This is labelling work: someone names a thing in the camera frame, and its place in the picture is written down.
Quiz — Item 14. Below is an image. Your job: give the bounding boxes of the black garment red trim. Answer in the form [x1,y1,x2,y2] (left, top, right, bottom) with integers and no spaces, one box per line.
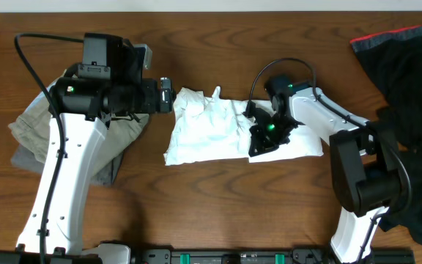
[350,25,422,245]

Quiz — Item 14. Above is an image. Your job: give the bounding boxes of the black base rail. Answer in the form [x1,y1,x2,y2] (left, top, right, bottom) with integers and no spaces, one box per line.
[130,248,416,264]

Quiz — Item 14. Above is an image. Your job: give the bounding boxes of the white printed t-shirt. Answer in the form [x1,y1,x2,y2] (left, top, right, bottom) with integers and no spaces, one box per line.
[164,86,323,166]

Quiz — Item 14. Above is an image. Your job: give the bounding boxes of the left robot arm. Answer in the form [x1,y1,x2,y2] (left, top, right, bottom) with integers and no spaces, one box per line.
[0,40,174,263]

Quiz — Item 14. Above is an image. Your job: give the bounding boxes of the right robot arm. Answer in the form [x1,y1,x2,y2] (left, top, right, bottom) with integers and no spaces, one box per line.
[243,75,415,263]

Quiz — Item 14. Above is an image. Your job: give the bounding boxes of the folded grey garment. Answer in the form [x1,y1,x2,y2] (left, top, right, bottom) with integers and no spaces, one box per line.
[10,144,125,187]

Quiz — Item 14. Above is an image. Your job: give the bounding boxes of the folded khaki trousers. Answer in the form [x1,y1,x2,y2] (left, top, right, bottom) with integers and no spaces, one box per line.
[9,93,150,177]

